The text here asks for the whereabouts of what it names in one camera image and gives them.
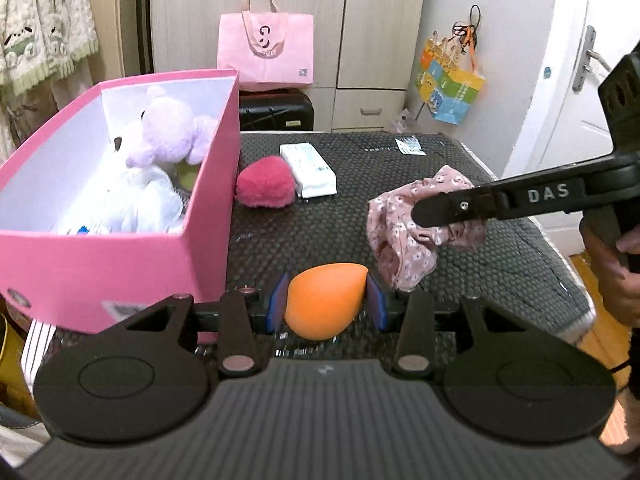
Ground cream green knitted cardigan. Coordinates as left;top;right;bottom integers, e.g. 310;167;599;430
0;0;100;97

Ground white tissue packet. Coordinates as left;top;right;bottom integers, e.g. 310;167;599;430
279;142;337;199

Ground white door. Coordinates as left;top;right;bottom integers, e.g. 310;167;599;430
500;0;640;182

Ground striped paper bag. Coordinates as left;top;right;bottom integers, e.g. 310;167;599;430
20;320;59;392

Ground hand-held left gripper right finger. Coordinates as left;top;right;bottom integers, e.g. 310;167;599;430
366;267;546;379

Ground pink floral cloth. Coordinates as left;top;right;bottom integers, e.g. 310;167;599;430
366;165;489;291

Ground green round item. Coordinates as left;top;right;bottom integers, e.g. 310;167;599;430
172;157;204;191

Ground black suitcase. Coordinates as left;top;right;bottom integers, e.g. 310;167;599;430
239;89;315;133

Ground silver door handle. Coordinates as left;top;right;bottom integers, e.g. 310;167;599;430
571;25;612;94

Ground person's right hand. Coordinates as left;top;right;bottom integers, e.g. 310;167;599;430
580;220;640;329

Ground beige wardrobe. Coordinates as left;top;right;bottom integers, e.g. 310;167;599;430
150;0;431;134

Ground pink tote bag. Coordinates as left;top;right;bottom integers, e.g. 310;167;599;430
216;0;315;92

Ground magenta fuzzy pompom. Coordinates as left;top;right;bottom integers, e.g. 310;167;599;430
235;156;296;210

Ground white plush toy brown ears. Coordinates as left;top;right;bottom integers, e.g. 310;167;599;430
97;135;186;234

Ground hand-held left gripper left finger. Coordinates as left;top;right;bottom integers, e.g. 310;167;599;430
102;272;292;379

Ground blue white packet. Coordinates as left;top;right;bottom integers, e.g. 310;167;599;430
52;212;109;236

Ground lavender plush bear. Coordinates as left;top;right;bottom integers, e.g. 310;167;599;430
125;86;219;169

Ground pink cardboard box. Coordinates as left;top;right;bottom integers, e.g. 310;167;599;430
0;68;242;336

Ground orange black straps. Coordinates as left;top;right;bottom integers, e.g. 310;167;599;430
451;4;482;69

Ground yellow container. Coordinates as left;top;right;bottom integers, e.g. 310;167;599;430
0;312;32;402

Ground orange egg-shaped sponge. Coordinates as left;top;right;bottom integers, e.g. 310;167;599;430
284;262;370;341

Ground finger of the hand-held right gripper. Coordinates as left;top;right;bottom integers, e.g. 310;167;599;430
410;156;620;227

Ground colourful paper gift bag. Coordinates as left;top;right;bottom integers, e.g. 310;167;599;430
417;35;487;126

